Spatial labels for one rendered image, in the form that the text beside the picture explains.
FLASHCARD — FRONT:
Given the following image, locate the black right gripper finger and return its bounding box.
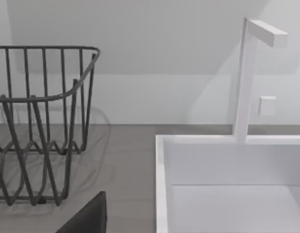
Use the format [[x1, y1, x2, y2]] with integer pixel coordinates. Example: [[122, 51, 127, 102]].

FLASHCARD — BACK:
[[55, 191, 107, 233]]

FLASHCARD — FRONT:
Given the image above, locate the white sink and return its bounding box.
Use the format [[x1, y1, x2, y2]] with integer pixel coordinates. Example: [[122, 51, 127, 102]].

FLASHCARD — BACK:
[[155, 134, 300, 233]]

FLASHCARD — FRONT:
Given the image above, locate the tall white tap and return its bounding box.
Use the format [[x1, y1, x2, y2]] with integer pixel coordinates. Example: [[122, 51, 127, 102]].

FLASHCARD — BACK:
[[233, 17, 289, 144]]

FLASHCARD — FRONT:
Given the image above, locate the small white square knob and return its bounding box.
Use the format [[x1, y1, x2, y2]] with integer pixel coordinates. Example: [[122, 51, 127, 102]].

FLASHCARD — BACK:
[[257, 95, 277, 116]]

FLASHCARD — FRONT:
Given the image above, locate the dark grey wire basket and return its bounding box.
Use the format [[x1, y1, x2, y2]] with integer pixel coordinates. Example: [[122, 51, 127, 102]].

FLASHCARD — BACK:
[[0, 45, 101, 207]]

